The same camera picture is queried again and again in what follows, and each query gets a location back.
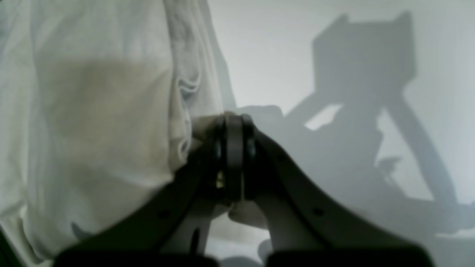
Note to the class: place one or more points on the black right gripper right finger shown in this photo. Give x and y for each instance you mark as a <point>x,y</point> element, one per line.
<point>302,219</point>

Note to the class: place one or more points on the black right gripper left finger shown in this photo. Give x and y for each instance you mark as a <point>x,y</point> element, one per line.
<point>174,224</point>

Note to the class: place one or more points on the light beige T-shirt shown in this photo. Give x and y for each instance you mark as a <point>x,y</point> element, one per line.
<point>102,101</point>

